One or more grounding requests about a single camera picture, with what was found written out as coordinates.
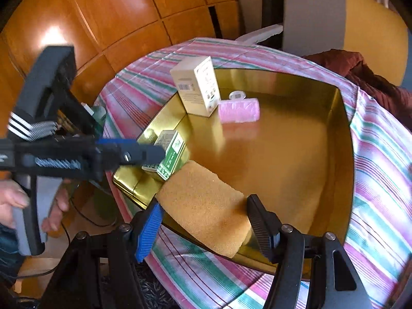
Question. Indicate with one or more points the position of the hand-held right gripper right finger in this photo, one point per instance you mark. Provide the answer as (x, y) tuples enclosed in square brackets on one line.
[(260, 228)]

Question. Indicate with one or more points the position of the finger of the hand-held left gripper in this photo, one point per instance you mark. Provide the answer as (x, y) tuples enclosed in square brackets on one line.
[(144, 156), (109, 141)]

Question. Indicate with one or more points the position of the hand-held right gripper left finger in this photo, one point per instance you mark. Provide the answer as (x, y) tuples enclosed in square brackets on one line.
[(148, 231)]

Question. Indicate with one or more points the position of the green and white box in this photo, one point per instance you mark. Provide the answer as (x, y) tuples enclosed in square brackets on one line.
[(172, 159)]

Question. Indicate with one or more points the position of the yellow sponge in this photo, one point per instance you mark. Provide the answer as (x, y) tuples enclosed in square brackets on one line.
[(199, 206)]

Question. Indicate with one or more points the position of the gold metal tin box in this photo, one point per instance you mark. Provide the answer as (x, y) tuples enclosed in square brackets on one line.
[(273, 151)]

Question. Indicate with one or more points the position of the person's left hand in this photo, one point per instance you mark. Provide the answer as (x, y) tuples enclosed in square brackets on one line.
[(13, 196)]

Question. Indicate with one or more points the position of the dark patterned rug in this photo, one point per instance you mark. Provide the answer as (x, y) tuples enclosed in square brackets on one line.
[(154, 293)]

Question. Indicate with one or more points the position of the white carton box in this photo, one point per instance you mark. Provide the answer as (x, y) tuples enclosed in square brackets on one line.
[(190, 83)]

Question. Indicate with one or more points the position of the pink plastic pack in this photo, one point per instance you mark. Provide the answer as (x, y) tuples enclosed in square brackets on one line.
[(239, 111)]

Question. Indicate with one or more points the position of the small round translucent case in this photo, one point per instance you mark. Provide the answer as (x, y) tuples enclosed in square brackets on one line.
[(237, 95)]

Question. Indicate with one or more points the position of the striped tablecloth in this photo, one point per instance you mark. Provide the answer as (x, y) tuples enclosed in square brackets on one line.
[(370, 199)]

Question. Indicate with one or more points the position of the wooden cabinet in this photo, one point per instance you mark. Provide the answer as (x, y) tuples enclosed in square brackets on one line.
[(112, 13)]

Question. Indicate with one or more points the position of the dark blue denim clothing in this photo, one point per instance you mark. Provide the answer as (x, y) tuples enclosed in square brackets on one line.
[(6, 247)]

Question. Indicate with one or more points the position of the maroon jacket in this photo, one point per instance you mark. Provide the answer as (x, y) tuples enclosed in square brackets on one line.
[(370, 77)]

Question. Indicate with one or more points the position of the black rolled mat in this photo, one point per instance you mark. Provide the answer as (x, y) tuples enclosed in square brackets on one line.
[(272, 0)]

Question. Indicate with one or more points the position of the grey yellow blue chair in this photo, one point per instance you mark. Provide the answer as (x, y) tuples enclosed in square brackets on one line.
[(309, 16)]

